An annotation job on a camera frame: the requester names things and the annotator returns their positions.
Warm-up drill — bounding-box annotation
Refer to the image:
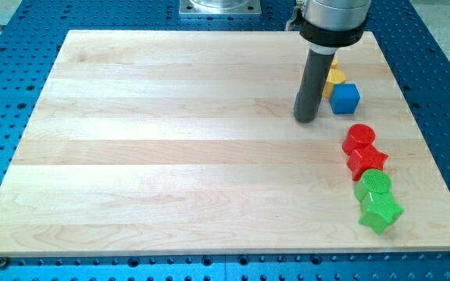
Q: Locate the blue cube block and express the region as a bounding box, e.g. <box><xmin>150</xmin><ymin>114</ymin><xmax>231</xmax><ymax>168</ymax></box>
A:
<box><xmin>330</xmin><ymin>84</ymin><xmax>360</xmax><ymax>114</ymax></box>

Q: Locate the blue triangle block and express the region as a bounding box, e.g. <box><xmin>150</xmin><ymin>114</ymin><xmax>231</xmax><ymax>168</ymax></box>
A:
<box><xmin>293</xmin><ymin>92</ymin><xmax>299</xmax><ymax>113</ymax></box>

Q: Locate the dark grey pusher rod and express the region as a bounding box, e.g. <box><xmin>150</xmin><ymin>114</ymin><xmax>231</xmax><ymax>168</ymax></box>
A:
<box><xmin>294</xmin><ymin>50</ymin><xmax>335</xmax><ymax>123</ymax></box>

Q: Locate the yellow hexagon block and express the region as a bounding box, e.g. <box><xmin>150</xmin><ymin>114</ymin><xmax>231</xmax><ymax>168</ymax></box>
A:
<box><xmin>323</xmin><ymin>68</ymin><xmax>346</xmax><ymax>99</ymax></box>

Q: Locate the red cylinder block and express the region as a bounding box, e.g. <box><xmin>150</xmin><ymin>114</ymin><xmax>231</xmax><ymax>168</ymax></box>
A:
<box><xmin>342</xmin><ymin>123</ymin><xmax>376</xmax><ymax>155</ymax></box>

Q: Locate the yellow block behind rod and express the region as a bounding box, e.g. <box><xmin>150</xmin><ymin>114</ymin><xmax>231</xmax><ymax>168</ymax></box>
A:
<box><xmin>330</xmin><ymin>59</ymin><xmax>338</xmax><ymax>69</ymax></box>

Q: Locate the red star block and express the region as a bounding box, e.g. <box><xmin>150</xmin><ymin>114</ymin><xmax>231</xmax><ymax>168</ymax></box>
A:
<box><xmin>347</xmin><ymin>144</ymin><xmax>388</xmax><ymax>181</ymax></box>

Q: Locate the green cylinder block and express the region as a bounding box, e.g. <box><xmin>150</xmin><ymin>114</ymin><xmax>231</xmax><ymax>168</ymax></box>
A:
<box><xmin>354</xmin><ymin>169</ymin><xmax>391</xmax><ymax>202</ymax></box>

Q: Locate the green star block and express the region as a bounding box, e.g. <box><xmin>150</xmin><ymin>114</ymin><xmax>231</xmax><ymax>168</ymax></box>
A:
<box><xmin>359</xmin><ymin>192</ymin><xmax>404</xmax><ymax>235</ymax></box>

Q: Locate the blue perforated metal table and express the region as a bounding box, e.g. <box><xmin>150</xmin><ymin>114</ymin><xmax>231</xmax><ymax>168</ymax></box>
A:
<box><xmin>0</xmin><ymin>1</ymin><xmax>450</xmax><ymax>280</ymax></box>

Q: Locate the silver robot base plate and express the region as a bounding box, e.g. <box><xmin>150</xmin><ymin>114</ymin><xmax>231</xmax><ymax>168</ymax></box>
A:
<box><xmin>179</xmin><ymin>0</ymin><xmax>262</xmax><ymax>16</ymax></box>

